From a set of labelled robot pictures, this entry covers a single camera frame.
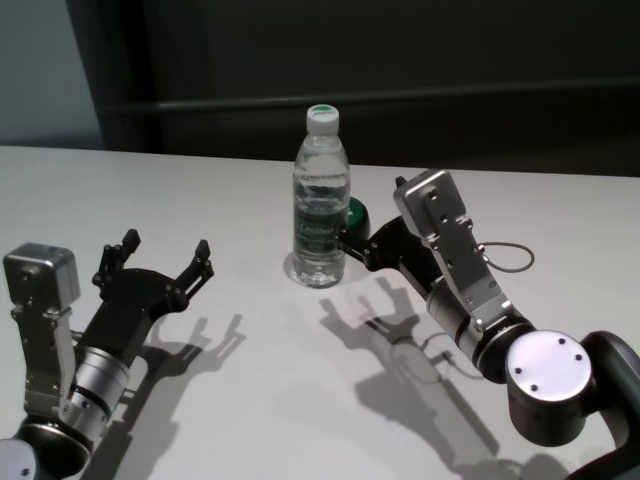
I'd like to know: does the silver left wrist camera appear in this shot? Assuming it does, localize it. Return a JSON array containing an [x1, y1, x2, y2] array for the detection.
[[2, 242, 82, 432]]

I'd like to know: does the clear water bottle green label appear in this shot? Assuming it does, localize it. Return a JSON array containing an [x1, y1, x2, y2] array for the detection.
[[292, 103, 351, 289]]

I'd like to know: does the dark vertical column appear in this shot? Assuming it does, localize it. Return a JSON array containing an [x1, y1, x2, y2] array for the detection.
[[99, 0, 166, 151]]

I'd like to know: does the black right arm cable loop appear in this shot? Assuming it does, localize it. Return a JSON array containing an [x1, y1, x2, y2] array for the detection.
[[478, 241, 536, 275]]

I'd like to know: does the grey horizontal rail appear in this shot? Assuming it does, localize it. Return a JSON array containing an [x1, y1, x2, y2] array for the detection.
[[154, 96, 640, 115]]

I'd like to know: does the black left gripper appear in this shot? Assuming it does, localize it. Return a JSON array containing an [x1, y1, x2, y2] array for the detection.
[[82, 228, 215, 364]]

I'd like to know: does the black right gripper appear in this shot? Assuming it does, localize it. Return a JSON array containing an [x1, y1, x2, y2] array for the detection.
[[338, 175, 441, 296]]

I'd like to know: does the green button black base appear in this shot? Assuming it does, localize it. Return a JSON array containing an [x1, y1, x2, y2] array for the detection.
[[345, 196, 373, 242]]

